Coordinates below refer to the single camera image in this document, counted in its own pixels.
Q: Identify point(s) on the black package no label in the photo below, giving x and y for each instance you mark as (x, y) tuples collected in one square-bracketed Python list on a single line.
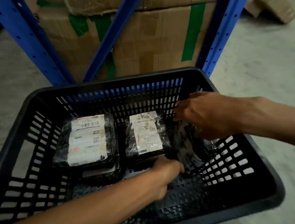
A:
[(188, 150)]

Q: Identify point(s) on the large cardboard box green tape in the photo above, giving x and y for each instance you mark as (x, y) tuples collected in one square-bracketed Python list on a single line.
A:
[(154, 39)]

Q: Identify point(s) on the blue metal shelf rack frame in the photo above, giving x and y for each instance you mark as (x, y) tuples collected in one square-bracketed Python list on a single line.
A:
[(24, 35)]

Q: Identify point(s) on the flat black wrapped package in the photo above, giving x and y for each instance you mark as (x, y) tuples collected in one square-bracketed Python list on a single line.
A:
[(98, 172)]

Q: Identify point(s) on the person's right fingers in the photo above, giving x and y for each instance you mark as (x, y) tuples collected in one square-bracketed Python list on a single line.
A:
[(184, 109)]

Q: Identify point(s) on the person's left forearm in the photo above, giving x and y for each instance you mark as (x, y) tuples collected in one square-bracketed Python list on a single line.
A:
[(81, 213)]

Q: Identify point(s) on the person's left fingers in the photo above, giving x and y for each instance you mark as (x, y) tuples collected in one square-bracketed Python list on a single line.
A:
[(175, 170)]

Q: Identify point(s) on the person's right hand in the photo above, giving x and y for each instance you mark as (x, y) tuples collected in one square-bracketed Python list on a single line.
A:
[(211, 115)]

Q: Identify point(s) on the crumpled cardboard boxes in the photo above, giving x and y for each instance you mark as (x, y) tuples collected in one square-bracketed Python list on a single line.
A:
[(277, 4)]

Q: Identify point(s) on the person's right forearm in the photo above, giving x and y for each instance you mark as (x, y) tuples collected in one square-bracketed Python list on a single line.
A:
[(272, 120)]

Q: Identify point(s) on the black wrapped package white label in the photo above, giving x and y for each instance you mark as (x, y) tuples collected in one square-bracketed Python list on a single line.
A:
[(86, 140)]

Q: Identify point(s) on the black plastic slotted basket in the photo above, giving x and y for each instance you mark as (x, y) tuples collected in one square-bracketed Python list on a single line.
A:
[(126, 78)]

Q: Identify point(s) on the black wrapped package torn label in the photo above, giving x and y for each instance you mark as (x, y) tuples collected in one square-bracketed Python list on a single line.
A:
[(144, 135)]

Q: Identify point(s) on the person's left hand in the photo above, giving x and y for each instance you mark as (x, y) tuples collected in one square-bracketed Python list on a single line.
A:
[(162, 177)]

